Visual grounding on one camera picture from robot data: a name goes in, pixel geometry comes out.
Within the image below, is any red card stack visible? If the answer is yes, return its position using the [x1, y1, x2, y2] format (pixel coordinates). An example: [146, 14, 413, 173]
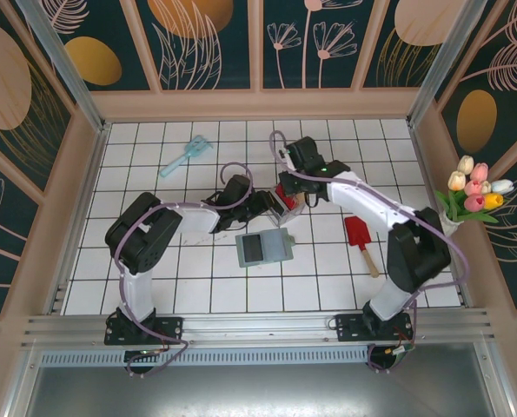
[276, 185, 297, 210]

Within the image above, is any aluminium corner post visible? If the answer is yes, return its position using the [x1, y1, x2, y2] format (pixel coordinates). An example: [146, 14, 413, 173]
[17, 0, 111, 135]
[405, 0, 490, 128]

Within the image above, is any aluminium side rail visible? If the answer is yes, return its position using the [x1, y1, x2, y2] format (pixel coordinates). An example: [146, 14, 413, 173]
[408, 123, 474, 309]
[44, 123, 111, 316]

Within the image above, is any white ribbed vase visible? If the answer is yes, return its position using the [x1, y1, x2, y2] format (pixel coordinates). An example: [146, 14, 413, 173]
[441, 211, 459, 238]

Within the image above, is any red toy shovel wooden handle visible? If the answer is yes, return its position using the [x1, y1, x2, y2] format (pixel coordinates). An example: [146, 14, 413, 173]
[343, 215, 380, 278]

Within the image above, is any grey metal shelf panel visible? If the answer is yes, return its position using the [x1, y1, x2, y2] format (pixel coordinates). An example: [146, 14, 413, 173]
[23, 364, 514, 417]

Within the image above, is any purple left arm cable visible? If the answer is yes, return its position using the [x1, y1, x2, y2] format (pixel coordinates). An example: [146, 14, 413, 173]
[113, 162, 254, 379]

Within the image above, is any multicoloured base wire bundle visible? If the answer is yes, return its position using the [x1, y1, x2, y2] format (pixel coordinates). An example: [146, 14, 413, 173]
[383, 332, 417, 361]

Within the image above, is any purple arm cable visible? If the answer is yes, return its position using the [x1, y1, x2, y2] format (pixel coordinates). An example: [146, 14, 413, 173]
[113, 162, 254, 379]
[268, 129, 472, 374]

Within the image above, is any slotted grey cable duct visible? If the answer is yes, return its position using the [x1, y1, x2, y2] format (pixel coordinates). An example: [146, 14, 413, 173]
[38, 345, 372, 368]

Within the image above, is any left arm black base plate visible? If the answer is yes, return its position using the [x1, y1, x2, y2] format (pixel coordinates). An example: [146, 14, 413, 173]
[104, 315, 185, 348]

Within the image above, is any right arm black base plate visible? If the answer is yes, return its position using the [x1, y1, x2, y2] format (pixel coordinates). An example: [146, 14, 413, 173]
[335, 313, 416, 345]

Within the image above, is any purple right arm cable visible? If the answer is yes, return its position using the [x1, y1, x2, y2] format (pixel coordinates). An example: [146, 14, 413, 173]
[268, 129, 472, 374]

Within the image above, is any artificial tulip bouquet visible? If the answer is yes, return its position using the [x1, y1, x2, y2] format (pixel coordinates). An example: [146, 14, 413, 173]
[434, 155, 515, 226]

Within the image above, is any light blue toy rake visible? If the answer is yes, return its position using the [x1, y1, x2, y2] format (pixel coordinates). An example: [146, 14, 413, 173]
[159, 135, 215, 179]

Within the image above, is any aluminium mounting rail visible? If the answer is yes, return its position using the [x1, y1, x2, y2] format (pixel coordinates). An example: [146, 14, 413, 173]
[21, 307, 498, 348]

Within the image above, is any clear acrylic card box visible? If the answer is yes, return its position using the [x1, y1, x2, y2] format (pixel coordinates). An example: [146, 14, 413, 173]
[268, 181, 307, 228]

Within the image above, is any green card holder wallet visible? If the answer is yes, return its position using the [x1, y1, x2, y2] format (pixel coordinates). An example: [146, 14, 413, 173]
[235, 228, 295, 269]

